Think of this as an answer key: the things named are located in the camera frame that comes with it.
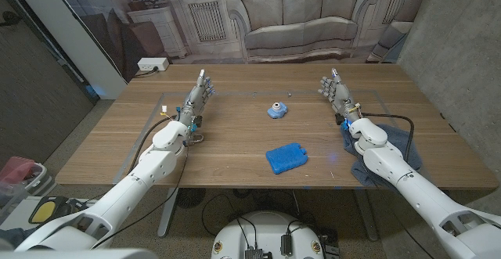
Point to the black adapter on torso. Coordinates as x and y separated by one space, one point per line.
286 245

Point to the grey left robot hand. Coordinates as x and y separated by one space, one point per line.
195 98

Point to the blue ice pack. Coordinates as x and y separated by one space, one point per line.
285 158

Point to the white pedal platform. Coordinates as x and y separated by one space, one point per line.
15 212

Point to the black round ribbed disc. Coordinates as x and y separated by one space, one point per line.
190 198

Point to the white power strip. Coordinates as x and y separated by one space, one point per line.
152 64

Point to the yellow foot pedal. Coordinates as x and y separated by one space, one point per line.
74 206
43 211

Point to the grey metal table leg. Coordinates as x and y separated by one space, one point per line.
167 212
367 216

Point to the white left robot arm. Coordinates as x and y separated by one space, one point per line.
129 192

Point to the blue toy camera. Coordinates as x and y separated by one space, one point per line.
277 111

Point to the dark blue towel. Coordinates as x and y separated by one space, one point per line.
398 141

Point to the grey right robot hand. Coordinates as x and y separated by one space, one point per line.
340 94

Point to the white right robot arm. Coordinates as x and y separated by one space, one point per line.
415 196

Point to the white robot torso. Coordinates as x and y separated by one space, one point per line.
266 231

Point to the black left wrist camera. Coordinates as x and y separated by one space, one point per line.
197 121

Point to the pink plastic bin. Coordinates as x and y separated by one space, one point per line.
17 169

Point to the printed sofa room backdrop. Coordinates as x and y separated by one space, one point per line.
301 16

